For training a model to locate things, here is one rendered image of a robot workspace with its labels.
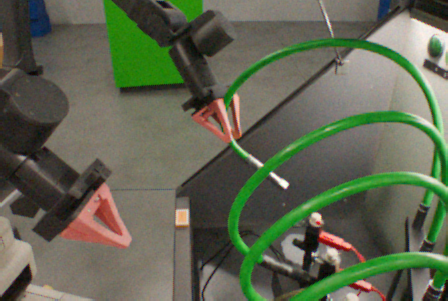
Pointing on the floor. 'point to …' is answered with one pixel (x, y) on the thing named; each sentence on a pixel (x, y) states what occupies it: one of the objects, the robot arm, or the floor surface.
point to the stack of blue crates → (39, 22)
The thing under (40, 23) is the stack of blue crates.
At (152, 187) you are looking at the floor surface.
